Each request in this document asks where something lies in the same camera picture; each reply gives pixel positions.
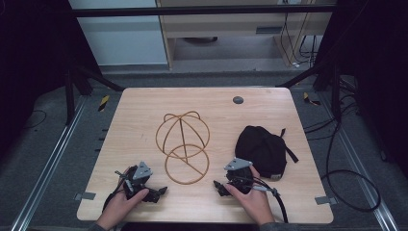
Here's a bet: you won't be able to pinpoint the metal floor rail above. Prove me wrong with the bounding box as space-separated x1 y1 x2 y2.
11 95 89 231
319 91 400 231

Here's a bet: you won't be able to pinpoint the dark curtain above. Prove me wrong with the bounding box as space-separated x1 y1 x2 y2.
0 0 102 158
315 0 408 179

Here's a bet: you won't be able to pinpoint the thin black floor cable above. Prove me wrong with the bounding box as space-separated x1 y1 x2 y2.
22 109 48 130

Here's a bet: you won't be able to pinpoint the left hand-held gripper cable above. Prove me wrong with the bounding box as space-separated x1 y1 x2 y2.
102 170 135 213

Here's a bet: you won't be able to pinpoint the black cap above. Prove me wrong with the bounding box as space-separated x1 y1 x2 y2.
234 124 299 181

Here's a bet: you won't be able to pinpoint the right hand-held gripper cable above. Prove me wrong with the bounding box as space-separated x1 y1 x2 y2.
232 175 289 224

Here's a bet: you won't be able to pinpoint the person's left hand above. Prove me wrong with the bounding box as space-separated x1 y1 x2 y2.
95 166 150 231

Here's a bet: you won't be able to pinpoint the black metal stand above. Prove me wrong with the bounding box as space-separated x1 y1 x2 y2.
274 59 343 123
64 63 125 127

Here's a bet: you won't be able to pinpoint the light wooden desk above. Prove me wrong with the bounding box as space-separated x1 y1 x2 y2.
155 0 337 70

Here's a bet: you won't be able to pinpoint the black hanging desk cables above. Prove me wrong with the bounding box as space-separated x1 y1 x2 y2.
279 13 319 69

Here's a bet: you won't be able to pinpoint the grey table bracket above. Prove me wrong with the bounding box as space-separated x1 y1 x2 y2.
314 195 339 206
74 191 97 202

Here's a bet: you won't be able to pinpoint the black looped floor cable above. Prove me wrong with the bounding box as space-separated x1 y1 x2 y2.
302 95 383 214

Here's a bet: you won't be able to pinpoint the hand-held gripper cable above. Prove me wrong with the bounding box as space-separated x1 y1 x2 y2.
232 175 289 224
102 170 135 213

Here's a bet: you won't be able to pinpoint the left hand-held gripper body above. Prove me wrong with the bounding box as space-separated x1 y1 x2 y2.
122 161 154 201

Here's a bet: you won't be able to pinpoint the golden wire hat stand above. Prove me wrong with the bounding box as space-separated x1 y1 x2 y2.
155 110 212 186

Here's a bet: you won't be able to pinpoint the yellow black striped tape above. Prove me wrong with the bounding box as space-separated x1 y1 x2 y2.
97 94 111 113
302 91 322 107

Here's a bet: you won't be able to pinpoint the black horizontal frame bar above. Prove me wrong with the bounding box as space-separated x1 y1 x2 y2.
69 4 337 18

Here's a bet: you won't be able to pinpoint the person's right hand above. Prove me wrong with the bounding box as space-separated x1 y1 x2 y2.
223 165 276 226

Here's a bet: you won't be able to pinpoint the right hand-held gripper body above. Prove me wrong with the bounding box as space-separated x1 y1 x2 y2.
223 157 255 195

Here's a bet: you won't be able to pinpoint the white cabinet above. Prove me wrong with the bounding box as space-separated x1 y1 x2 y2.
68 0 169 67

